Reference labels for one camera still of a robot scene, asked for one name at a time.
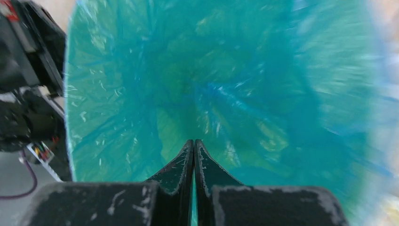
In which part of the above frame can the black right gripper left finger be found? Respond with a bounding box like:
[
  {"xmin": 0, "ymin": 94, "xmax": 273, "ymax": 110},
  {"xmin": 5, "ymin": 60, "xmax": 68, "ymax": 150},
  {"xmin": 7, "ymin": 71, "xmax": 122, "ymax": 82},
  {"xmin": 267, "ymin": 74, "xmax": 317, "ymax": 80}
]
[{"xmin": 20, "ymin": 140, "xmax": 194, "ymax": 226}]

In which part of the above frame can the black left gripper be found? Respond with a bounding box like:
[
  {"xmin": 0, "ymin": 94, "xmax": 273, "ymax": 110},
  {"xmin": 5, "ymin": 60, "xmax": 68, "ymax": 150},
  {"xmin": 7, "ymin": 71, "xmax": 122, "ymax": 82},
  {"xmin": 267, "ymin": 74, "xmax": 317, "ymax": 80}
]
[{"xmin": 0, "ymin": 0, "xmax": 66, "ymax": 94}]

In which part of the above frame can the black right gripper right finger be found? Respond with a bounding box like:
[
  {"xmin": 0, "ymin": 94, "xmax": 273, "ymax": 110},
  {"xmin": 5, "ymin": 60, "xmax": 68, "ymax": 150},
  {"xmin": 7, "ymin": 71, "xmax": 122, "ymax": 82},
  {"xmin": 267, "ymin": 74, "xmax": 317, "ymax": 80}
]
[{"xmin": 194, "ymin": 139, "xmax": 348, "ymax": 226}]

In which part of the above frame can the blue plastic trash bag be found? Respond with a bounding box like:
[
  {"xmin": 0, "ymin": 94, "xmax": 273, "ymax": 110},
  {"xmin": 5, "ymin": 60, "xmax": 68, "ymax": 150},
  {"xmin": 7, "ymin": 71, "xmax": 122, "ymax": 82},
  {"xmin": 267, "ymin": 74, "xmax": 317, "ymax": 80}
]
[{"xmin": 65, "ymin": 0, "xmax": 399, "ymax": 226}]

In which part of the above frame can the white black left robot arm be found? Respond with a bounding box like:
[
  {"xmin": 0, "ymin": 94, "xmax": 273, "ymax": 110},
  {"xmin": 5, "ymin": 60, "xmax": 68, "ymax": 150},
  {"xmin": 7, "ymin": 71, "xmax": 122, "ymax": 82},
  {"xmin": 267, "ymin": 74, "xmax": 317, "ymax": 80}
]
[{"xmin": 0, "ymin": 0, "xmax": 66, "ymax": 153}]

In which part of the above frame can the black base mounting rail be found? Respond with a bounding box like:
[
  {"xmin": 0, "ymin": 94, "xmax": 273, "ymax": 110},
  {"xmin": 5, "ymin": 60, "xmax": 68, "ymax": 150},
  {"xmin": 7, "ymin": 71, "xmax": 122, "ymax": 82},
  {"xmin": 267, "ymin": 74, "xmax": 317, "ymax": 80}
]
[{"xmin": 48, "ymin": 136, "xmax": 72, "ymax": 182}]

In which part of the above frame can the white cable duct strip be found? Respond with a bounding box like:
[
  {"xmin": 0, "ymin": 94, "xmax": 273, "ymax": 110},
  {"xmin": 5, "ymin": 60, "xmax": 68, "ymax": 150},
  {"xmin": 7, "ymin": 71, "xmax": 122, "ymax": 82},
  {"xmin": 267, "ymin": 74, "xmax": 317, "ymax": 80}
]
[{"xmin": 26, "ymin": 142, "xmax": 63, "ymax": 182}]

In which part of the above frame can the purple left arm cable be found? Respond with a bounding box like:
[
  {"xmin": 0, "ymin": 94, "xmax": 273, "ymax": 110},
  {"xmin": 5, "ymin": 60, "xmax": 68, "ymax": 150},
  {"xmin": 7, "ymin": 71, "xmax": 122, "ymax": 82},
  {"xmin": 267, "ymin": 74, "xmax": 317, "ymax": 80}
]
[{"xmin": 0, "ymin": 149, "xmax": 38, "ymax": 200}]

